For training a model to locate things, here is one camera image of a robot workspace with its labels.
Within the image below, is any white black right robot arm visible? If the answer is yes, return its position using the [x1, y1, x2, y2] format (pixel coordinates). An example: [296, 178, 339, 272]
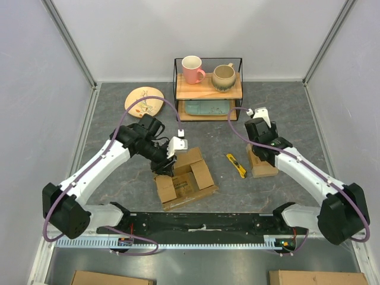
[245, 118, 370, 245]

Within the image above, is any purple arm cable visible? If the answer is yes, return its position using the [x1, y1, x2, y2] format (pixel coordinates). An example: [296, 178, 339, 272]
[227, 107, 371, 259]
[43, 96, 186, 256]

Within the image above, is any black wire wooden shelf rack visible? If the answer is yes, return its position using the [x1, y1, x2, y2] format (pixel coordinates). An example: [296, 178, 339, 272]
[173, 57, 244, 122]

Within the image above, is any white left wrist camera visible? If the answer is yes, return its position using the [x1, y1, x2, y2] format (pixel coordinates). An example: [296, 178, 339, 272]
[167, 137, 188, 159]

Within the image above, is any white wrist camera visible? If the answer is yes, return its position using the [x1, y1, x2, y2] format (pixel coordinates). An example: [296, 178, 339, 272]
[253, 107, 271, 128]
[167, 137, 188, 159]

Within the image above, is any kraft scouring pads package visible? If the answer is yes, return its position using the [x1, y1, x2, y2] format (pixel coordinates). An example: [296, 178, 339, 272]
[246, 144, 278, 178]
[172, 172, 200, 198]

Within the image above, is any teal rectangular ceramic tray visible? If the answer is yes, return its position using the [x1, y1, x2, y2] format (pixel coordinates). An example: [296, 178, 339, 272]
[185, 100, 230, 116]

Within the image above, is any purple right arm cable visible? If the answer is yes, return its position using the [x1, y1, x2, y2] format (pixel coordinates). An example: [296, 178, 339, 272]
[227, 107, 371, 259]

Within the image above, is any beige stoneware mug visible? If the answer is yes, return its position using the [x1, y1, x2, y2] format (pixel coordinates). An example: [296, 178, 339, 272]
[211, 63, 236, 93]

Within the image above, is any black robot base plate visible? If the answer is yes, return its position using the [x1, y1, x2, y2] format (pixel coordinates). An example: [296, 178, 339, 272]
[115, 212, 306, 245]

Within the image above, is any cardboard box bottom right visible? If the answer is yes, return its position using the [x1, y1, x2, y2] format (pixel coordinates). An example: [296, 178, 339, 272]
[269, 270, 368, 285]

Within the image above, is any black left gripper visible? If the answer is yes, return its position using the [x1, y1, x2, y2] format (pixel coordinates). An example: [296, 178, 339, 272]
[137, 138, 177, 178]

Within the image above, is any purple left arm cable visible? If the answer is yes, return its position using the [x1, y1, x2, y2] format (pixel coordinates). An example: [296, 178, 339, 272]
[43, 96, 186, 256]

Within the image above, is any beige plate with bird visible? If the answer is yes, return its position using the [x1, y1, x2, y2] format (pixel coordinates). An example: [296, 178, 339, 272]
[125, 87, 164, 118]

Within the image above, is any yellow utility knife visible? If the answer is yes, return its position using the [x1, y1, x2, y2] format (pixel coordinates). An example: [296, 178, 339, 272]
[226, 153, 247, 179]

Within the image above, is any brown cardboard express box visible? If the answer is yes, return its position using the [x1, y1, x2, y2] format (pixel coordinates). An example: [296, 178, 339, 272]
[154, 147, 219, 211]

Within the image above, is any cardboard box bottom left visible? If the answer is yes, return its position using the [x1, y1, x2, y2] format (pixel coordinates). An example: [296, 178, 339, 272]
[71, 271, 155, 285]

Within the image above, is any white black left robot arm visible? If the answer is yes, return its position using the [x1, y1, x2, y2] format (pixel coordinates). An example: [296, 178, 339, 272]
[42, 115, 187, 239]

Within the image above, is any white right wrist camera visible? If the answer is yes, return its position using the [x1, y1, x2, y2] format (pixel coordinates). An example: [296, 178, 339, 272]
[253, 107, 271, 128]

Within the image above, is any pink ceramic mug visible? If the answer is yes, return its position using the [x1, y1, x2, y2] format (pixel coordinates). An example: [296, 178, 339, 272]
[181, 55, 205, 85]

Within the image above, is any aluminium frame rail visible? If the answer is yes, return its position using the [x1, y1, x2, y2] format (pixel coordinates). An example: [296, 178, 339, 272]
[41, 0, 97, 89]

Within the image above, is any grey slotted cable duct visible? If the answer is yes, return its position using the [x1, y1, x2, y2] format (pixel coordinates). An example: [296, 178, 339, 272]
[55, 236, 297, 249]

